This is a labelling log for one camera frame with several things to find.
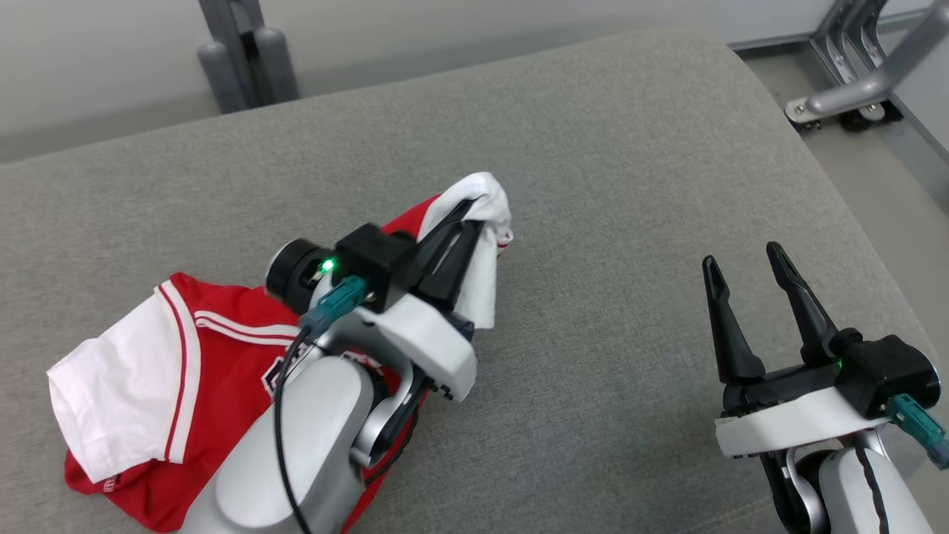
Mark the grey metal frame with bars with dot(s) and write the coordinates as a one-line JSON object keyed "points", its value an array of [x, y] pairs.
{"points": [[875, 81]]}

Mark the grey metal upright post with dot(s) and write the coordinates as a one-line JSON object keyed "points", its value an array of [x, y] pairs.
{"points": [[252, 67]]}

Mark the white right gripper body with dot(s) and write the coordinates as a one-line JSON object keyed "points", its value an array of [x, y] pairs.
{"points": [[786, 419]]}

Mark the red white Bulls jersey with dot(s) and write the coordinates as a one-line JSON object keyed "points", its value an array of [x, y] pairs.
{"points": [[126, 386]]}

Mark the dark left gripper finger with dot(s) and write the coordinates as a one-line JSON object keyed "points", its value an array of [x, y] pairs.
{"points": [[434, 239], [460, 271]]}

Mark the black caster wheel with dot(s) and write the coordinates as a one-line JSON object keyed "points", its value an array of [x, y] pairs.
{"points": [[856, 120]]}

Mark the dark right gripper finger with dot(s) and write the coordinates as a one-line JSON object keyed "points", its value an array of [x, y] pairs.
{"points": [[734, 341], [812, 326]]}

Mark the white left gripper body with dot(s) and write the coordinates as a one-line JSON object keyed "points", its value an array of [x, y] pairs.
{"points": [[422, 334]]}

